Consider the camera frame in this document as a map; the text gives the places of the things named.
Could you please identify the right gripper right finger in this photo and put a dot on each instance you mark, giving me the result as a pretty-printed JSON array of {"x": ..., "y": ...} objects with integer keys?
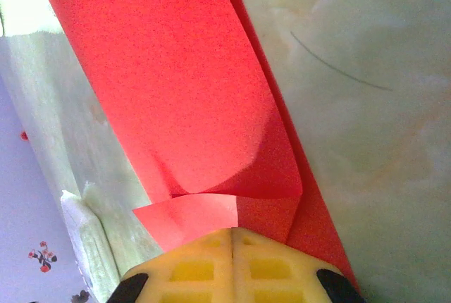
[{"x": 275, "y": 271}]

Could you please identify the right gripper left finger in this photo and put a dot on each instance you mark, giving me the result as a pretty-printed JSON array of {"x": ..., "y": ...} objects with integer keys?
[{"x": 197, "y": 267}]

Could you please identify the red square paper sheet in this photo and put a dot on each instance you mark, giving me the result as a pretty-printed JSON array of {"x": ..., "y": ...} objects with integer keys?
[{"x": 169, "y": 70}]

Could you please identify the white blue plastic sachet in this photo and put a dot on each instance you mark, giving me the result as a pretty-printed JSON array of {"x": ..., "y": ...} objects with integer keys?
[{"x": 91, "y": 239}]

